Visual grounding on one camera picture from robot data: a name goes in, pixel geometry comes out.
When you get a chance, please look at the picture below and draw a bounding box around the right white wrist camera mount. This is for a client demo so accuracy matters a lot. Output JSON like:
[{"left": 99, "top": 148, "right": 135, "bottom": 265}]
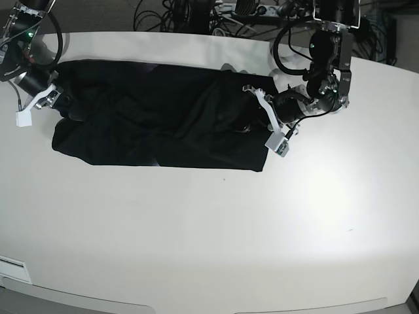
[{"left": 16, "top": 84, "right": 63, "bottom": 128}]

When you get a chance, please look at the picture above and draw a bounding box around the white power strip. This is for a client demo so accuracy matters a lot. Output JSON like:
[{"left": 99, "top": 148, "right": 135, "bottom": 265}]
[{"left": 255, "top": 3, "right": 308, "bottom": 19}]

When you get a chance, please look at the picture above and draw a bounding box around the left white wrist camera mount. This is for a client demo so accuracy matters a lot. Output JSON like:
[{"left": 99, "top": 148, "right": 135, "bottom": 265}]
[{"left": 242, "top": 84, "right": 301, "bottom": 157}]

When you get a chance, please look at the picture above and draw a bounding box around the black table pedestal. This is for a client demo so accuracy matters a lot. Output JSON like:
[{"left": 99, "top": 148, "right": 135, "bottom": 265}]
[{"left": 173, "top": 0, "right": 214, "bottom": 35}]

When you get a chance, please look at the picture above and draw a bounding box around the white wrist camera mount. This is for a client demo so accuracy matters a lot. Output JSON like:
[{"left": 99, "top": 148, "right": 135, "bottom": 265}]
[
  {"left": 16, "top": 84, "right": 63, "bottom": 128},
  {"left": 242, "top": 84, "right": 301, "bottom": 157}
]

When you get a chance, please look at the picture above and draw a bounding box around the black T-shirt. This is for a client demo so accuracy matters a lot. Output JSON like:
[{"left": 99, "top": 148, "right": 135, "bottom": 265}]
[{"left": 52, "top": 60, "right": 277, "bottom": 172}]

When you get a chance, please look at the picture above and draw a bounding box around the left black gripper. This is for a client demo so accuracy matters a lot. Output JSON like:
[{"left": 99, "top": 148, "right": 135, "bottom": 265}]
[{"left": 272, "top": 88, "right": 310, "bottom": 129}]

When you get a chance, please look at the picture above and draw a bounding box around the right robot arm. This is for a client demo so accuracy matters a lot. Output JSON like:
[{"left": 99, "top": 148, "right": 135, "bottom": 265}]
[{"left": 1, "top": 1, "right": 64, "bottom": 97}]

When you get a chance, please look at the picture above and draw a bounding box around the white label plate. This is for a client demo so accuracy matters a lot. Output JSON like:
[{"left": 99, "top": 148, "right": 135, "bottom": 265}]
[{"left": 0, "top": 256, "right": 32, "bottom": 285}]

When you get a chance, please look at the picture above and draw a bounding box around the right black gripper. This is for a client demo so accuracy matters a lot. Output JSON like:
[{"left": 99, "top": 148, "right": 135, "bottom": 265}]
[{"left": 14, "top": 70, "right": 62, "bottom": 108}]

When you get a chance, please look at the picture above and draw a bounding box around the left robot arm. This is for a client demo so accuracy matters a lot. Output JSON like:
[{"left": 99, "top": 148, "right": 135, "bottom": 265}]
[{"left": 272, "top": 1, "right": 361, "bottom": 127}]

